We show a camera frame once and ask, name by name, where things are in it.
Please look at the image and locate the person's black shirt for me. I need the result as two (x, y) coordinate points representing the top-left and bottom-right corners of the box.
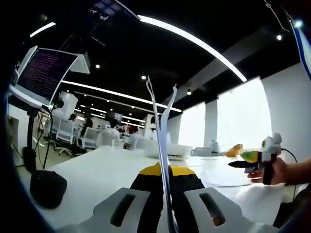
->
(279, 186), (311, 230)

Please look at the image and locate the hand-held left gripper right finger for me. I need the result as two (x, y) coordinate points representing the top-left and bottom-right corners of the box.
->
(169, 165), (279, 233)

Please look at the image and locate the small bright window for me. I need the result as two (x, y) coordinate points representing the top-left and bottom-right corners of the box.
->
(178, 101), (206, 148)

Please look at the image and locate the small black box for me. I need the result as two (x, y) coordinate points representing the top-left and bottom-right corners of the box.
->
(23, 147), (37, 173)

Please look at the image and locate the person's right hand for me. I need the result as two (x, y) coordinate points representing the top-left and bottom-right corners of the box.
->
(247, 157), (289, 187)

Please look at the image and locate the white mesh office chair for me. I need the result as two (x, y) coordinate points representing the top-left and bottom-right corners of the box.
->
(57, 118), (81, 156)
(190, 147), (212, 157)
(84, 127), (100, 149)

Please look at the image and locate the orange plush toy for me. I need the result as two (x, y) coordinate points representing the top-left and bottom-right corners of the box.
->
(225, 144), (243, 157)

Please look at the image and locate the ceiling air conditioner unit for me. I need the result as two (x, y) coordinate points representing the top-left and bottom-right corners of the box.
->
(70, 52), (92, 74)

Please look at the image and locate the white printer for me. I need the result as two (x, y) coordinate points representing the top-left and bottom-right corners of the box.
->
(145, 139), (192, 161)

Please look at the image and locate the black laptop stand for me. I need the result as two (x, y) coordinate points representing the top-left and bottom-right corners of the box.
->
(26, 108), (37, 173)

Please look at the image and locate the open silver laptop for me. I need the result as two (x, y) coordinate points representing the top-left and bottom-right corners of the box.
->
(14, 47), (80, 107)

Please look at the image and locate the long curved ceiling light strip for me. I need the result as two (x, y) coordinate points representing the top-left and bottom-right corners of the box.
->
(60, 80), (182, 113)
(138, 15), (247, 82)

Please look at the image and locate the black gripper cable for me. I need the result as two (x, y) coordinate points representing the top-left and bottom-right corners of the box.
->
(280, 148), (299, 202)

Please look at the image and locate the black round bag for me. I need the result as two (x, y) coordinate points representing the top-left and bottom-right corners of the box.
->
(29, 170), (68, 209)

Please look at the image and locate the large bright window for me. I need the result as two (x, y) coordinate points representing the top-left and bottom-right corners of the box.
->
(217, 77), (272, 149)

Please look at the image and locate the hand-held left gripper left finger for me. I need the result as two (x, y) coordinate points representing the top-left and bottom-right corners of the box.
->
(57, 163), (163, 233)

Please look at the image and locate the aligned bundle of printing papers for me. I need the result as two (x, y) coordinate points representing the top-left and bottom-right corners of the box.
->
(145, 75), (180, 233)

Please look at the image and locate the blue white wall display board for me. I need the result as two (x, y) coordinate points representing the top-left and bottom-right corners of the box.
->
(289, 19), (311, 81)

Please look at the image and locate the black laptop cable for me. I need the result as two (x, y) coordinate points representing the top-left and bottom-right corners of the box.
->
(34, 110), (53, 169)

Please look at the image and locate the white table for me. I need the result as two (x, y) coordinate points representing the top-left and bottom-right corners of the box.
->
(29, 145), (286, 230)

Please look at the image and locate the white side desk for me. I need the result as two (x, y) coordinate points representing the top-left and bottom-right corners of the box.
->
(8, 106), (29, 166)

